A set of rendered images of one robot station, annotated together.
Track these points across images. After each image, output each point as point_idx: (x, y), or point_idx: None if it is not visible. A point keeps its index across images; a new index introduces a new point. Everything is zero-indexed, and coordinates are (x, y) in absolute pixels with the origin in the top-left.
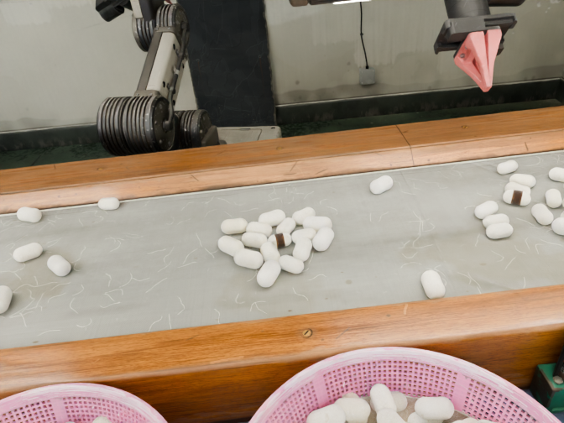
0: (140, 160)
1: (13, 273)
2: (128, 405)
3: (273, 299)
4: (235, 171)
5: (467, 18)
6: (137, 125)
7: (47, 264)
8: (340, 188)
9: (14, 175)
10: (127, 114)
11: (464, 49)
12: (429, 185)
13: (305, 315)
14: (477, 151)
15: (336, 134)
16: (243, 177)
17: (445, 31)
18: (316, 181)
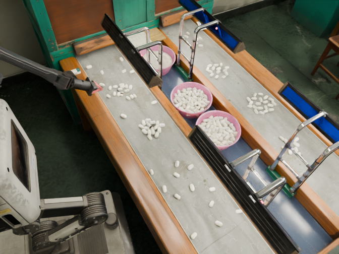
0: (130, 174)
1: (182, 175)
2: None
3: (166, 123)
4: (128, 146)
5: (92, 84)
6: (102, 197)
7: (178, 166)
8: (124, 125)
9: (151, 208)
10: (100, 201)
11: None
12: (118, 109)
13: (171, 114)
14: (101, 101)
15: (101, 129)
16: (128, 145)
17: (95, 89)
18: (122, 130)
